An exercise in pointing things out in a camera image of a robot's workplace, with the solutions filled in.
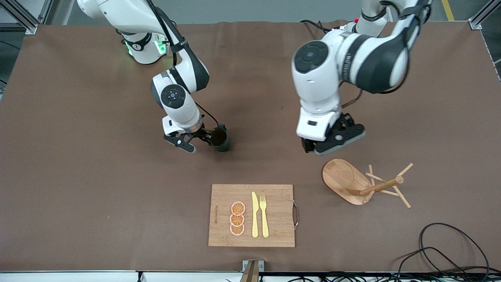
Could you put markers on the dark green cup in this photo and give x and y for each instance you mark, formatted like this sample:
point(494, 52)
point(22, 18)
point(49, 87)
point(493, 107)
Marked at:
point(223, 147)

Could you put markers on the yellow plastic knife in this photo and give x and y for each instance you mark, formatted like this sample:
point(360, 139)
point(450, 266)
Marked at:
point(255, 215)

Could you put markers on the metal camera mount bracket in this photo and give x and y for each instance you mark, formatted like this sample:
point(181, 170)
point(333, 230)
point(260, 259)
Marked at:
point(252, 270)

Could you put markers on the orange slice toy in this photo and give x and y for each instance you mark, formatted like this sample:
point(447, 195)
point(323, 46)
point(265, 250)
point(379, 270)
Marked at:
point(238, 208)

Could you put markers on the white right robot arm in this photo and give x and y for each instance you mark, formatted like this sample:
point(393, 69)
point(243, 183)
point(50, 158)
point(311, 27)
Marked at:
point(176, 98)

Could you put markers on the aluminium frame profile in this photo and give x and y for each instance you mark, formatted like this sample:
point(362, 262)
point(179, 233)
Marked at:
point(483, 15)
point(23, 19)

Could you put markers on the yellow plastic fork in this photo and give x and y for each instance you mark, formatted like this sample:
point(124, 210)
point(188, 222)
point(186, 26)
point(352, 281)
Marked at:
point(264, 219)

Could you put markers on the bamboo cutting board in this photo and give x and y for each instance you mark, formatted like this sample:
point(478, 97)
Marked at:
point(274, 219)

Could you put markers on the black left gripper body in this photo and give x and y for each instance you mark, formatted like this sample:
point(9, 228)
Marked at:
point(343, 124)

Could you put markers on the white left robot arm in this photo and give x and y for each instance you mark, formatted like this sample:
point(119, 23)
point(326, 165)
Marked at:
point(321, 86)

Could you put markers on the brown table mat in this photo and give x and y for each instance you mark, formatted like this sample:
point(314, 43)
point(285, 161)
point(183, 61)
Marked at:
point(98, 176)

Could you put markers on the wooden mug tree stand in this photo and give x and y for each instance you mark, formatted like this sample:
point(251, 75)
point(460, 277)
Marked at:
point(344, 180)

